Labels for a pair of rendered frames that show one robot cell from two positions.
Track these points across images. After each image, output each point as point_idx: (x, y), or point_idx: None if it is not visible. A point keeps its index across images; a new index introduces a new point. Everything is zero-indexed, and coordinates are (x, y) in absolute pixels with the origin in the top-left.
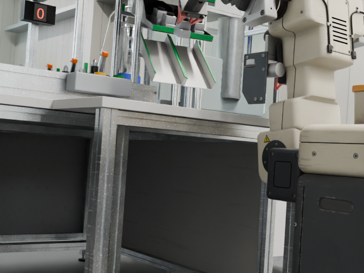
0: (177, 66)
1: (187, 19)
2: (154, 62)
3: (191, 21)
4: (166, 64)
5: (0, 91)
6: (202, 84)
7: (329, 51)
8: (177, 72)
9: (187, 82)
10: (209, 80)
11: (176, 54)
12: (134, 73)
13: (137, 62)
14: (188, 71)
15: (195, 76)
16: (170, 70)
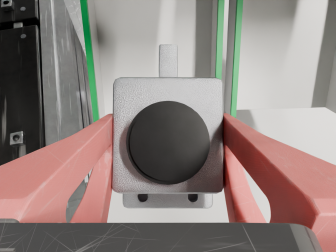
0: (213, 63)
1: (182, 179)
2: (133, 25)
3: (226, 177)
4: (182, 23)
5: None
6: (301, 88)
7: None
8: (210, 74)
9: (246, 90)
10: (335, 75)
11: (222, 7)
12: (81, 36)
13: (80, 5)
14: (274, 26)
15: (293, 50)
16: (190, 61)
